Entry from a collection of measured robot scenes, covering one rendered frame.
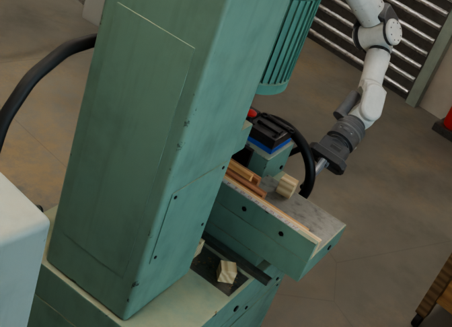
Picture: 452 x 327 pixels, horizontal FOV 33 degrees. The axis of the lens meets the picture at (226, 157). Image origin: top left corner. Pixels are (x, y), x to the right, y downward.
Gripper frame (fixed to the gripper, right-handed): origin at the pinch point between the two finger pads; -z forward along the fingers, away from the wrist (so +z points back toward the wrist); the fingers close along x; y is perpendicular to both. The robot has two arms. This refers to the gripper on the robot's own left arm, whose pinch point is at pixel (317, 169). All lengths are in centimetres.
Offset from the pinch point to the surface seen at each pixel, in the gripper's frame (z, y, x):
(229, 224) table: -38.4, 25.8, 2.7
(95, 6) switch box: -42, 82, 32
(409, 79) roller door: 193, -195, 28
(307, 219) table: -24.6, 22.5, -9.9
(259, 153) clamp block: -18.6, 24.6, 8.9
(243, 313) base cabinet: -48, 10, -10
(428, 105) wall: 190, -203, 9
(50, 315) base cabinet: -79, 27, 19
